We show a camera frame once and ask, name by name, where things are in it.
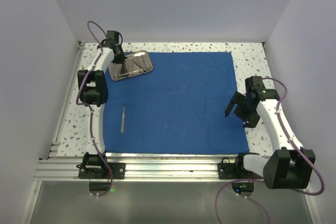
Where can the steel instrument tray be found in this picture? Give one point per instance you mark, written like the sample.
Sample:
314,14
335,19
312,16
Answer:
132,68

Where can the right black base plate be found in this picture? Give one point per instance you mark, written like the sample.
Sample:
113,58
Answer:
233,169

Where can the steel forceps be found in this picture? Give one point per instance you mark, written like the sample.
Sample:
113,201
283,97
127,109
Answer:
120,71

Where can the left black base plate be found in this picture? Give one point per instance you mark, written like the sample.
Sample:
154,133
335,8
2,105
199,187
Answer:
118,171

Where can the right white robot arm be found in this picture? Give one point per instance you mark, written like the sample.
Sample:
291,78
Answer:
290,165

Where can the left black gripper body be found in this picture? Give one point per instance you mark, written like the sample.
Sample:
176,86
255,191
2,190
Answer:
121,57

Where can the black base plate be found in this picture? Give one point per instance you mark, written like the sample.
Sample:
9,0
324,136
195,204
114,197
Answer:
233,169
118,171

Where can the blue surgical cloth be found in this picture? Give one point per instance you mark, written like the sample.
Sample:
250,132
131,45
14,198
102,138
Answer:
177,108

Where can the steel surgical scissors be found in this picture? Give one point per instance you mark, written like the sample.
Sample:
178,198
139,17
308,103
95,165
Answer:
143,65

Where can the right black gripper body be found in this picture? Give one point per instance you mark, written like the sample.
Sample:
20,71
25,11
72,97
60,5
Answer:
247,113

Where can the aluminium front rail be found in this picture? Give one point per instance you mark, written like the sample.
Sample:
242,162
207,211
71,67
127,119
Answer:
138,168

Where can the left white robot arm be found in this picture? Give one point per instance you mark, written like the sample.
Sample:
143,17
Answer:
93,95

